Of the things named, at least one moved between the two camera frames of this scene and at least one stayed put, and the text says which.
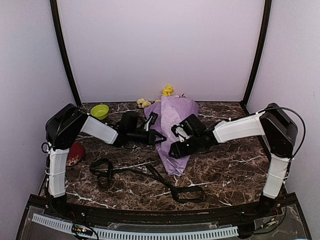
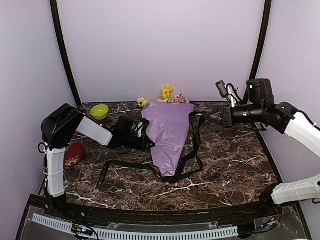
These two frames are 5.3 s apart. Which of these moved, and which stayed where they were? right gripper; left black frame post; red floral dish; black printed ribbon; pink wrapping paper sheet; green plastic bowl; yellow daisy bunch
Moved: right gripper; black printed ribbon; pink wrapping paper sheet
Stayed: left black frame post; yellow daisy bunch; green plastic bowl; red floral dish
